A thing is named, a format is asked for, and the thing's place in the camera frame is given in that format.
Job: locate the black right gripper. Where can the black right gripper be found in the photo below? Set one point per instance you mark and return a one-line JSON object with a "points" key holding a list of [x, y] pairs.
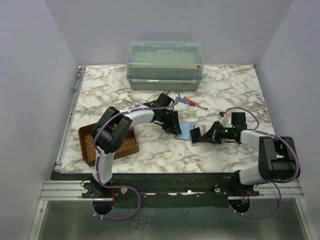
{"points": [[208, 137]]}

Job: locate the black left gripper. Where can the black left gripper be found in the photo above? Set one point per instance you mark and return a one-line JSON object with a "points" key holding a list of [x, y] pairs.
{"points": [[174, 125]]}

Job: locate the tan leather card holder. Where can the tan leather card holder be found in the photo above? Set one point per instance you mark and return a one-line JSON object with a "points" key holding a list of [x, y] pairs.
{"points": [[186, 127]]}

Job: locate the black credit card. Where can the black credit card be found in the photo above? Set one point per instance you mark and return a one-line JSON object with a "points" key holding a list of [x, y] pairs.
{"points": [[195, 135]]}

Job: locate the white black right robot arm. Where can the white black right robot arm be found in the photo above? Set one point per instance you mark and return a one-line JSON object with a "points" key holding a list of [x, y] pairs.
{"points": [[277, 157]]}

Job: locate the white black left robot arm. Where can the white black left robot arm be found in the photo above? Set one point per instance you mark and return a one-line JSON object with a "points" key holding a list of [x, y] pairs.
{"points": [[110, 131]]}

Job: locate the orange grey small screwdriver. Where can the orange grey small screwdriver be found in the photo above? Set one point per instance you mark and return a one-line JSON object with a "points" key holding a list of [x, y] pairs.
{"points": [[194, 103]]}

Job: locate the clear green plastic storage box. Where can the clear green plastic storage box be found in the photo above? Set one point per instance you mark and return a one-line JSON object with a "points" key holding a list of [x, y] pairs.
{"points": [[164, 65]]}

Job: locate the blue red handled screwdriver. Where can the blue red handled screwdriver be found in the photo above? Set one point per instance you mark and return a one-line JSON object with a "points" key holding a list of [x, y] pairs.
{"points": [[184, 101]]}

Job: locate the black metal base rail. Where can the black metal base rail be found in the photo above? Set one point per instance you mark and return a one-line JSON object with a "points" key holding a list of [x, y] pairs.
{"points": [[162, 190]]}

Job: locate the aluminium extrusion rail right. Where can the aluminium extrusion rail right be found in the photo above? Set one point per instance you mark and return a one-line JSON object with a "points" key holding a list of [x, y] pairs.
{"points": [[289, 190]]}

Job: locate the aluminium extrusion rail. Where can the aluminium extrusion rail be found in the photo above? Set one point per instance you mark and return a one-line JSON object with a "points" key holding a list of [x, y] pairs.
{"points": [[289, 190], [62, 190]]}

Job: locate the aluminium extrusion rail left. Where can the aluminium extrusion rail left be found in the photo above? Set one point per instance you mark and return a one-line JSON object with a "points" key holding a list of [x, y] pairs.
{"points": [[62, 190]]}

